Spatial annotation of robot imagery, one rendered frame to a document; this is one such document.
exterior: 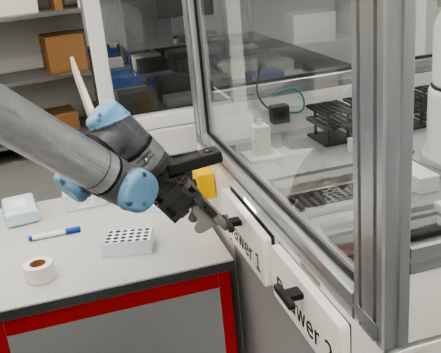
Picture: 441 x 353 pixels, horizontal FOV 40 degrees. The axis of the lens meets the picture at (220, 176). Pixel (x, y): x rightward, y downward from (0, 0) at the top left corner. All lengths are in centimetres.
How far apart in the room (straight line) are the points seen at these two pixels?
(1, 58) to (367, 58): 474
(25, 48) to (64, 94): 49
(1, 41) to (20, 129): 444
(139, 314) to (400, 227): 85
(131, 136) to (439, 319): 63
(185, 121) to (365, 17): 139
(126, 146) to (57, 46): 381
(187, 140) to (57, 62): 298
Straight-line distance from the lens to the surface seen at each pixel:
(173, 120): 205
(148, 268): 148
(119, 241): 155
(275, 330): 134
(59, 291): 146
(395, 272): 82
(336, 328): 95
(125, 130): 116
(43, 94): 543
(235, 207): 134
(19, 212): 183
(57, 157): 95
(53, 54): 495
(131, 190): 101
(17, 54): 536
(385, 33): 70
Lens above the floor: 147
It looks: 21 degrees down
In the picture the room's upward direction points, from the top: 5 degrees counter-clockwise
